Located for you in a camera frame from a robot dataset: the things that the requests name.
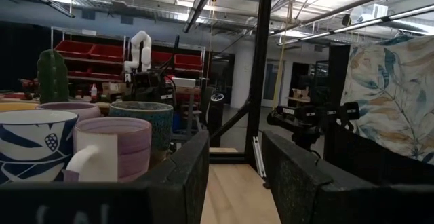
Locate white ceiling air unit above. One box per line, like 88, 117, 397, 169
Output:
351, 3, 389, 23

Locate silver aluminium rail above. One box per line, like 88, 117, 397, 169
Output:
252, 136, 267, 179

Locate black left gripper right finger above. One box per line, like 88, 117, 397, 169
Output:
261, 130, 434, 224

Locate white box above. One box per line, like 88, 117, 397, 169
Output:
171, 77, 197, 88

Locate metal storage shelving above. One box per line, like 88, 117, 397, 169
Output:
50, 26, 208, 94

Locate red storage bin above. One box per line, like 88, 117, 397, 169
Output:
151, 50, 177, 65
54, 40, 94, 59
88, 43, 125, 62
173, 54, 204, 71

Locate black tower fan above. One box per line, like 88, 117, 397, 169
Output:
207, 92, 225, 147

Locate yellow hanging rope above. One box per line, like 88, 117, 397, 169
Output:
271, 0, 296, 111

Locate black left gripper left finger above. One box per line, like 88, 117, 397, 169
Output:
0, 130, 210, 224

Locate teal and brown glazed vase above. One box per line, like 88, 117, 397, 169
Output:
108, 101, 174, 169

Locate cardboard box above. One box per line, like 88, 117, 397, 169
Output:
101, 82, 128, 98

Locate lavender bowl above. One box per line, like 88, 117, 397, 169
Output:
35, 101, 102, 122

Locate black frame post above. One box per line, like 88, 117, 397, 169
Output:
208, 0, 275, 166

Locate black upright panel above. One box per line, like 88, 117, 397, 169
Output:
323, 43, 351, 160

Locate blue and white patterned mug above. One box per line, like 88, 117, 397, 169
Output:
0, 109, 79, 185

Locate purple striped mug white handle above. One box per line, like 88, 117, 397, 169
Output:
62, 116, 153, 183

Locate green cactus figure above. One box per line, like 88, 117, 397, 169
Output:
36, 49, 71, 105

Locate floral print panel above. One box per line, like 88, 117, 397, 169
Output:
340, 35, 434, 166

